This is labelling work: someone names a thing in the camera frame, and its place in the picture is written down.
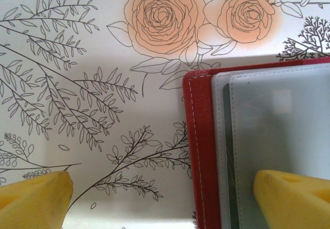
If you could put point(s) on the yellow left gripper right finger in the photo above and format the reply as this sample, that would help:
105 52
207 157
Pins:
296 205

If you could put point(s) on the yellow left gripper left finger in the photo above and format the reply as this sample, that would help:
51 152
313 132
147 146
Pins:
33 203

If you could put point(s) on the red leather card holder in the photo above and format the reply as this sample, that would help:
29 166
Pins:
198 126

